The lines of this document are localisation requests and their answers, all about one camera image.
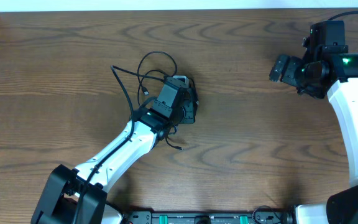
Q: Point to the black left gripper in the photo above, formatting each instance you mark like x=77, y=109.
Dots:
x=190, y=109

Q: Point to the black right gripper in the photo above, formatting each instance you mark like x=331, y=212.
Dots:
x=287, y=75

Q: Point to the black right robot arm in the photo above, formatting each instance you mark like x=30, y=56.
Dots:
x=327, y=70

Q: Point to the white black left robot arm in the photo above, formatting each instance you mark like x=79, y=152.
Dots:
x=79, y=195

